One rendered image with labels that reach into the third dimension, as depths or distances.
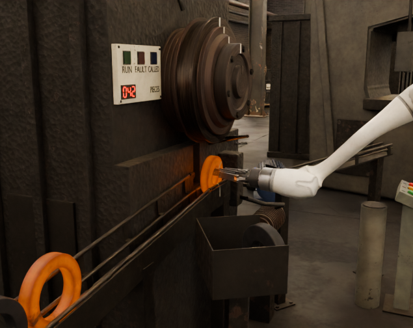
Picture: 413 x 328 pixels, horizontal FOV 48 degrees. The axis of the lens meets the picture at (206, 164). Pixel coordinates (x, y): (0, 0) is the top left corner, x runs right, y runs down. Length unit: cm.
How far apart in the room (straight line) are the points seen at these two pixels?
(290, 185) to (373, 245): 80
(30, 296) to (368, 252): 171
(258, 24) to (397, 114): 913
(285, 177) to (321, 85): 284
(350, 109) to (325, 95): 26
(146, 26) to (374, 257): 152
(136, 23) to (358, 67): 303
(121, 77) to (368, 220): 140
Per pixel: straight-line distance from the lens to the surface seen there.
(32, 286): 111
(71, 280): 122
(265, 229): 128
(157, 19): 171
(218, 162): 187
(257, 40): 1072
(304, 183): 171
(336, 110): 446
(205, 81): 164
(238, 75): 174
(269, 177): 175
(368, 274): 246
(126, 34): 154
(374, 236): 239
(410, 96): 172
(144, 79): 159
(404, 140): 428
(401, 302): 256
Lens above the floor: 118
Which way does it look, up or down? 12 degrees down
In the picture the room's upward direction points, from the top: straight up
